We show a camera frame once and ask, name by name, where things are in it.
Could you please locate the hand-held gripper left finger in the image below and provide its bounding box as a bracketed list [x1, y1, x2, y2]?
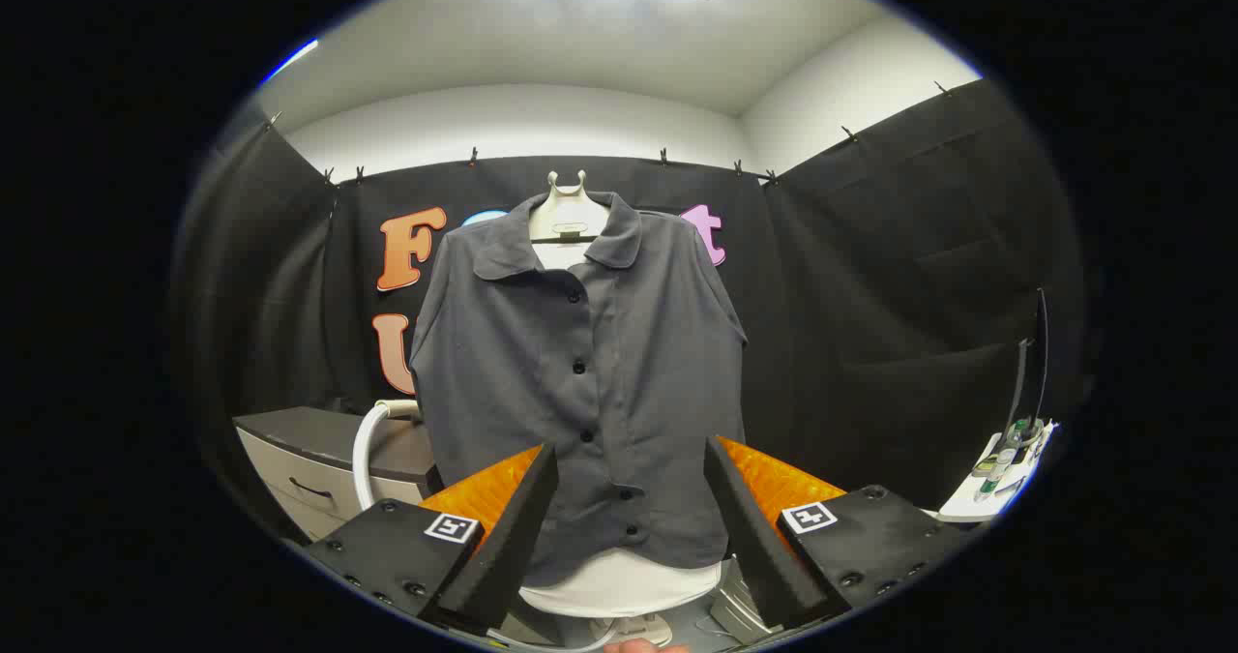
[305, 443, 560, 635]

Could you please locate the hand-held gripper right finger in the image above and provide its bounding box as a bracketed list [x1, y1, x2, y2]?
[703, 435, 968, 632]

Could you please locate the white garment steamer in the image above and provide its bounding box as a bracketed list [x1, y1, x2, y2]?
[351, 399, 423, 511]

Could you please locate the dark grey button shirt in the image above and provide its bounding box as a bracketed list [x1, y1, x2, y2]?
[409, 192, 749, 588]

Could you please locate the grey ribbed block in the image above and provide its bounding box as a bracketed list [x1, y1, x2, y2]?
[711, 556, 784, 644]

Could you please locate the white rounded board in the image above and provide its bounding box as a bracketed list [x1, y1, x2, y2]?
[519, 549, 722, 620]

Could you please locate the white side table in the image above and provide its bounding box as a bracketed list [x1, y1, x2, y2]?
[936, 421, 1060, 523]

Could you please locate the grey drawer cabinet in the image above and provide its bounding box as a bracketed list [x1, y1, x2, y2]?
[232, 404, 444, 543]

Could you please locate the thin black stand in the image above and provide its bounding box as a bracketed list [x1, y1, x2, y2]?
[1006, 290, 1050, 441]

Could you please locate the row of black backdrop clips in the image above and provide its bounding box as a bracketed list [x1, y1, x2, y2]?
[266, 80, 954, 187]

